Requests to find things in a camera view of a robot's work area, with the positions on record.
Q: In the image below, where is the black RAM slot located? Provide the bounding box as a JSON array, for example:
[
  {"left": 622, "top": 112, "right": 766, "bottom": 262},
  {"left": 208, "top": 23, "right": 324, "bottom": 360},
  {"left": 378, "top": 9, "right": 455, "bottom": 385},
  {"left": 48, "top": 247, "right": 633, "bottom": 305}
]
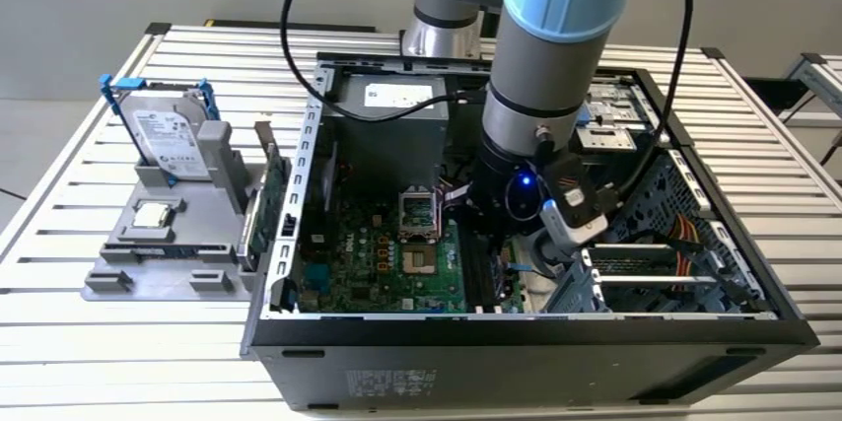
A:
[
  {"left": 470, "top": 243, "right": 490, "bottom": 315},
  {"left": 462, "top": 238, "right": 480, "bottom": 315}
]

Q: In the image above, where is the metal socket cover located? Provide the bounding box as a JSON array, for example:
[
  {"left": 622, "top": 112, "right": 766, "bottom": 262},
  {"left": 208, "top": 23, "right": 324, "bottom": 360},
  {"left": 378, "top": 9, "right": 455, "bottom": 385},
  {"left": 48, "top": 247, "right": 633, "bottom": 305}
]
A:
[{"left": 398, "top": 186, "right": 440, "bottom": 241}]

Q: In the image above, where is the CPU socket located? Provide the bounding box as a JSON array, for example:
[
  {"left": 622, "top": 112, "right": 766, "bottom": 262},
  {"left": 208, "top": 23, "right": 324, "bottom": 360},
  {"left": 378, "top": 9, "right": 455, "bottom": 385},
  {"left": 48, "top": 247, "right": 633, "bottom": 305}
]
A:
[{"left": 402, "top": 242, "right": 440, "bottom": 275}]

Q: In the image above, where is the green motherboard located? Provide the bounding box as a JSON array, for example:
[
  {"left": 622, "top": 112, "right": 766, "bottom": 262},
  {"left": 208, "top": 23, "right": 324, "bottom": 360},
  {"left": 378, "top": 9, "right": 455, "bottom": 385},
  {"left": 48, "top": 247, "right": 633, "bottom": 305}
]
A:
[{"left": 295, "top": 193, "right": 531, "bottom": 316}]

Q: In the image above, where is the grey power supply unit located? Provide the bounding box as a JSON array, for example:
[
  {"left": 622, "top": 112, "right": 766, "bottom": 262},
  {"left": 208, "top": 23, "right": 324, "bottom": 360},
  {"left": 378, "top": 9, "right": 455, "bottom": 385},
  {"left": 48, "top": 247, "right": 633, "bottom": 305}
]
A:
[{"left": 322, "top": 73, "right": 452, "bottom": 195}]

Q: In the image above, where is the metal drive cage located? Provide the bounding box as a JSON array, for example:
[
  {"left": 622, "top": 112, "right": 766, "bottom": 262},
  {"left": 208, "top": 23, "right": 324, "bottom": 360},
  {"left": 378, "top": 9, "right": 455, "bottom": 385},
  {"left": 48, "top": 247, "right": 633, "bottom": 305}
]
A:
[{"left": 571, "top": 73, "right": 673, "bottom": 205}]

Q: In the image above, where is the metal disk bay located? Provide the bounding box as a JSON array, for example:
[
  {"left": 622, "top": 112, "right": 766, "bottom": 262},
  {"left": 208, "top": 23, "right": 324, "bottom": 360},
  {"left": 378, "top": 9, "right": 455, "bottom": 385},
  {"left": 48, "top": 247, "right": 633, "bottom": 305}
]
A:
[{"left": 543, "top": 242, "right": 725, "bottom": 315}]

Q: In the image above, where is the green graphics card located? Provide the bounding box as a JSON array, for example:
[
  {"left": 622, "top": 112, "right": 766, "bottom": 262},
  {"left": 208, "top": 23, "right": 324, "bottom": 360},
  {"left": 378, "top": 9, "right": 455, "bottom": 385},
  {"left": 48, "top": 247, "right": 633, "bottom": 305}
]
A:
[{"left": 236, "top": 119, "right": 295, "bottom": 274}]

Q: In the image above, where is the black open PC case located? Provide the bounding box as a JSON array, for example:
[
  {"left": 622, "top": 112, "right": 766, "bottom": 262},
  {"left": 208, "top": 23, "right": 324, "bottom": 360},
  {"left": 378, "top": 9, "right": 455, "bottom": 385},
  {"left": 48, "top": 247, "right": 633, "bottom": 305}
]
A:
[{"left": 236, "top": 49, "right": 822, "bottom": 412}]

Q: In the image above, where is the grey parts rack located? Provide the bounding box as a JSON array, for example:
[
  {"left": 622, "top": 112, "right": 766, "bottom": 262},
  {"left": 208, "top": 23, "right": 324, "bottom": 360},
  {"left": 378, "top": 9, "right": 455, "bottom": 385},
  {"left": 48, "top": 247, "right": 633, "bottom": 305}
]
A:
[{"left": 79, "top": 119, "right": 271, "bottom": 304}]

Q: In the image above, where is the silver CPU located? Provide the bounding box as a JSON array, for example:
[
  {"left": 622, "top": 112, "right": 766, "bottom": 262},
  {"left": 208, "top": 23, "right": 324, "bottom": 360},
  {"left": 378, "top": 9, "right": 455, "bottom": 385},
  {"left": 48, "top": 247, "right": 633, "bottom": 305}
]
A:
[{"left": 131, "top": 202, "right": 179, "bottom": 231}]

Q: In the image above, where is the hard disk in blue carrier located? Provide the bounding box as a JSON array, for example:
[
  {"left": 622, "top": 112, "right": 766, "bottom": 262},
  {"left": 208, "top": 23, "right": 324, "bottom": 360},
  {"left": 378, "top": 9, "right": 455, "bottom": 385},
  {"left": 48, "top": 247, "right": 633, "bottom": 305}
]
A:
[{"left": 97, "top": 74, "right": 223, "bottom": 183}]

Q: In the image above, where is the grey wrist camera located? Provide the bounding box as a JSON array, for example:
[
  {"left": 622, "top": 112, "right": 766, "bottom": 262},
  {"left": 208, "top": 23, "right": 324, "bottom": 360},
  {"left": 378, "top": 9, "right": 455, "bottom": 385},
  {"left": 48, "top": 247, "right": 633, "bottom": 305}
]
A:
[{"left": 536, "top": 154, "right": 611, "bottom": 248}]

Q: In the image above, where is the red yellow wire bundle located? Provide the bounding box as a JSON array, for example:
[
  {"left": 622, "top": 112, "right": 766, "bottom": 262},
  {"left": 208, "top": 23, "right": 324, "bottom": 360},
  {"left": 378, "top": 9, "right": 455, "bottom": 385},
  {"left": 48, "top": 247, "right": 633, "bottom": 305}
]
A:
[{"left": 667, "top": 213, "right": 703, "bottom": 280}]

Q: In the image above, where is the black rail with yellow end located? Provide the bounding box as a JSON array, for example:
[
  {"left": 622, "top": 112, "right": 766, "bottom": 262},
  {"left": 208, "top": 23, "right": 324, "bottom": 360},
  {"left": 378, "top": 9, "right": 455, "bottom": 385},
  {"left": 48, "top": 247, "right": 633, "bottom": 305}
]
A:
[{"left": 203, "top": 19, "right": 378, "bottom": 34}]

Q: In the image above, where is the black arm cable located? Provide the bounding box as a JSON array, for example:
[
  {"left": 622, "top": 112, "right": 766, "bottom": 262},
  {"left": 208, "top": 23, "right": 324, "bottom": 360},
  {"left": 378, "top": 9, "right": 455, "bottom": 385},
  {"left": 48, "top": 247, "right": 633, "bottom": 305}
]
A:
[{"left": 279, "top": 0, "right": 697, "bottom": 195}]

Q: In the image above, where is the aluminium side table frame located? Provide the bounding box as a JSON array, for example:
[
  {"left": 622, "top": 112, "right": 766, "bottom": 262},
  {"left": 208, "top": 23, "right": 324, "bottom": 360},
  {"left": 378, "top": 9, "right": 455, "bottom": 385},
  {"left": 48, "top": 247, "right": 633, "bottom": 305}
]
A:
[{"left": 779, "top": 51, "right": 842, "bottom": 129}]

